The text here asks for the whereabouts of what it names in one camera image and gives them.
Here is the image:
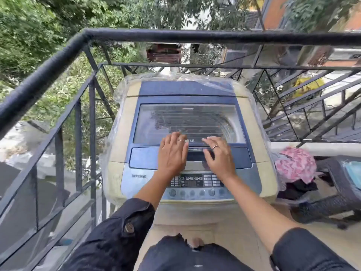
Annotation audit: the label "person's right hand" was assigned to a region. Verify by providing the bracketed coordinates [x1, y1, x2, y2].
[201, 136, 237, 181]

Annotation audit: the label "person's left hand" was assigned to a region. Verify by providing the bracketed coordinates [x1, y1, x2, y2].
[157, 131, 189, 179]

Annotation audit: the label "person's left forearm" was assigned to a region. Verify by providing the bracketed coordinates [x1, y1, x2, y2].
[134, 171, 181, 211]

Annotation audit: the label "person's right forearm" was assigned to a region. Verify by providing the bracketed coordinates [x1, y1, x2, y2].
[220, 174, 299, 255]

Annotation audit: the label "transparent washing machine lid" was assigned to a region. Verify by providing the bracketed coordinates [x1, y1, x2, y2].
[129, 96, 256, 170]

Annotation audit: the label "blue and cream washing machine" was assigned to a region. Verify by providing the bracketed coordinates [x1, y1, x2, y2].
[105, 79, 278, 205]

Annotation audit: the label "clear plastic cover sheet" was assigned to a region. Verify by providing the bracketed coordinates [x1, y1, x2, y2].
[98, 73, 284, 206]

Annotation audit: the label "person's foot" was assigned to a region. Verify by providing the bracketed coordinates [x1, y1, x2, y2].
[187, 237, 205, 249]

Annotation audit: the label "red-brown wooden structure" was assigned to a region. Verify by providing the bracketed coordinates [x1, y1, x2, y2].
[146, 43, 183, 64]

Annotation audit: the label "pink patterned cloth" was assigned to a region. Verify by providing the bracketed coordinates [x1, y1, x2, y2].
[274, 147, 317, 184]

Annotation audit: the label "dark crumpled clothes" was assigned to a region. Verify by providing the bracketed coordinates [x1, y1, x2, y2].
[277, 179, 319, 200]

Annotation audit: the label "dark trousers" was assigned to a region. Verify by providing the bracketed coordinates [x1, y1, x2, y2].
[138, 235, 256, 271]

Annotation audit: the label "dark denim jacket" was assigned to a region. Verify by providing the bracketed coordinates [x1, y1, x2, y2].
[63, 198, 359, 271]

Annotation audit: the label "yellow sheet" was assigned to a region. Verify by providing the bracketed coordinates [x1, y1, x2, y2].
[292, 77, 326, 97]

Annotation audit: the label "black woven plastic chair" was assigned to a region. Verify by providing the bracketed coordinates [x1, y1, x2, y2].
[291, 155, 361, 230]

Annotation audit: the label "light blue cloth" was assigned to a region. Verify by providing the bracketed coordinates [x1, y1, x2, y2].
[342, 161, 361, 191]

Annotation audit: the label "black metal balcony railing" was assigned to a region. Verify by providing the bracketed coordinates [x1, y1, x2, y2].
[0, 27, 361, 271]

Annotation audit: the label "orange building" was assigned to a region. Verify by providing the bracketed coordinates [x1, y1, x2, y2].
[248, 0, 361, 31]

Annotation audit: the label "green leafy trees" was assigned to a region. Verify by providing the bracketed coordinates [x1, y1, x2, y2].
[0, 0, 361, 139]

